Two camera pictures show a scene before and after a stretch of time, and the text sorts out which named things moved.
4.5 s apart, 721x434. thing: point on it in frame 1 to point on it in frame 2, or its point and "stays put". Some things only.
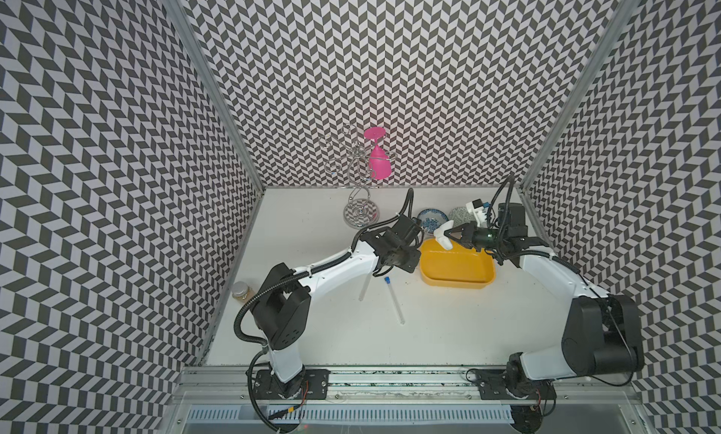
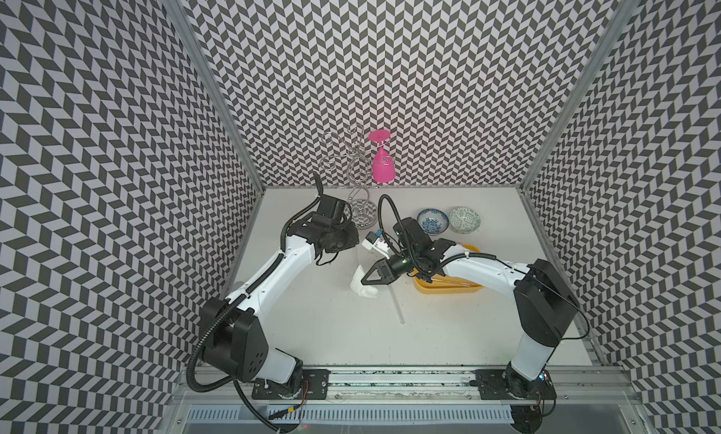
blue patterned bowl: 431,218 stays put
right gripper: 467,235 to 385,271
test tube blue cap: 394,301 stays put
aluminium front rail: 229,385 stays put
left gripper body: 407,259 to 345,237
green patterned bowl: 460,215 stays put
